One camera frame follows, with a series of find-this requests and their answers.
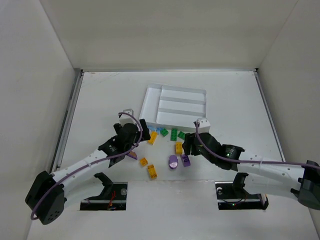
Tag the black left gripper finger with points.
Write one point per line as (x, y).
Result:
(119, 130)
(145, 130)

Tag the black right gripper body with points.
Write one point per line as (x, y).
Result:
(195, 144)

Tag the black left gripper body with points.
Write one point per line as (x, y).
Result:
(132, 127)

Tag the light blue lego brick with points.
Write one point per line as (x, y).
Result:
(151, 128)
(158, 129)

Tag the purple square lego brick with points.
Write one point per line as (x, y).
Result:
(185, 160)

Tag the green long lego brick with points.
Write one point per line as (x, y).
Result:
(174, 134)

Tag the purple butterfly arch lego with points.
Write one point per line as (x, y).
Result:
(132, 155)

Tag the purple round lego piece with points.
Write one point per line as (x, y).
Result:
(173, 162)

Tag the small yellow lego brick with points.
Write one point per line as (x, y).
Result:
(143, 162)

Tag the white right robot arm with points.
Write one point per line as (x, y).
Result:
(258, 175)

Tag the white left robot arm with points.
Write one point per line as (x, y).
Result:
(52, 192)

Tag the white divided sorting tray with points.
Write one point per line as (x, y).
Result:
(167, 106)

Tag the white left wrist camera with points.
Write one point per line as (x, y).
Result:
(126, 119)

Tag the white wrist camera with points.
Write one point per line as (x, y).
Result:
(203, 125)
(126, 119)

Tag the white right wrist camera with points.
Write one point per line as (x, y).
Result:
(203, 125)

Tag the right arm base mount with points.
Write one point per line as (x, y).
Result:
(231, 195)

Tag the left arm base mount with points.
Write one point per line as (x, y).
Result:
(113, 196)

